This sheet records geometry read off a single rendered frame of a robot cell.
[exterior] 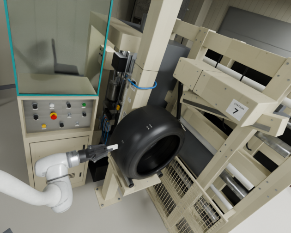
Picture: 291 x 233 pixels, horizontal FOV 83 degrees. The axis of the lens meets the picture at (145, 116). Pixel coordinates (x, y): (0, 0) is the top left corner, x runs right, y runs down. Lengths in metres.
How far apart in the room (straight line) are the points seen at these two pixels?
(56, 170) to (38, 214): 1.27
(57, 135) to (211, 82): 1.28
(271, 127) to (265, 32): 7.42
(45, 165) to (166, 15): 1.04
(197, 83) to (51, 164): 0.95
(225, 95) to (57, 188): 0.98
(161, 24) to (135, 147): 0.74
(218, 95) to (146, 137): 0.48
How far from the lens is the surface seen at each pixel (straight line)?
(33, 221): 2.20
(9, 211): 2.30
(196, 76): 1.13
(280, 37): 8.37
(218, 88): 1.03
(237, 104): 0.98
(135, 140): 1.00
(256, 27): 8.40
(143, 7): 4.68
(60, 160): 0.99
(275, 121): 1.06
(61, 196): 0.96
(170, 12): 1.13
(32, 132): 1.63
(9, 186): 0.81
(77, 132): 1.64
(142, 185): 1.48
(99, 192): 2.30
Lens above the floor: 1.99
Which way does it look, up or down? 32 degrees down
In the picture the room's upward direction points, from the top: 20 degrees clockwise
